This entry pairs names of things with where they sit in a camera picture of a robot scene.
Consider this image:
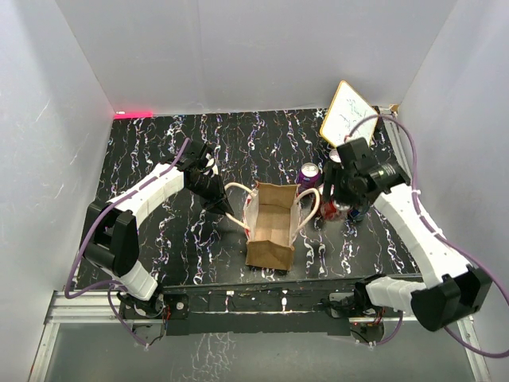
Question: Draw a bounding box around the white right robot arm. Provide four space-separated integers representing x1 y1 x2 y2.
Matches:
323 138 492 332

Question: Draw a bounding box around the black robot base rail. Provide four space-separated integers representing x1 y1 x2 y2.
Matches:
119 274 402 339

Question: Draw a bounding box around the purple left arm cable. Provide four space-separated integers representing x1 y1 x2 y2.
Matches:
64 137 191 351

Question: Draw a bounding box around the black yellow soda can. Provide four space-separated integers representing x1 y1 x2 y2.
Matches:
328 149 341 163

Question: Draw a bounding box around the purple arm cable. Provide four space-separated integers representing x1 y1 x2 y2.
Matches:
344 113 509 357
64 137 191 351

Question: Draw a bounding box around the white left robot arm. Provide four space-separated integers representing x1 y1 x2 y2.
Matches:
76 138 234 318

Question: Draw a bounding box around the watermelon print canvas bag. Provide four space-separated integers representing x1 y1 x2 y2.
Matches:
225 182 321 271

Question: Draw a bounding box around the pink tape strip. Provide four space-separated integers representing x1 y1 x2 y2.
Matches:
114 111 153 119

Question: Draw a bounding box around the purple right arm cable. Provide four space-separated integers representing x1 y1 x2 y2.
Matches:
344 113 509 357

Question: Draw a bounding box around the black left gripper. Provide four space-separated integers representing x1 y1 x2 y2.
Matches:
187 173 234 217

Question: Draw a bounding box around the small whiteboard wooden frame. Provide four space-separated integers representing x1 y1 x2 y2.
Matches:
320 80 379 147

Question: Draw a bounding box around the purple Fanta grape can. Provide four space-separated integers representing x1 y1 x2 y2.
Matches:
297 162 321 193

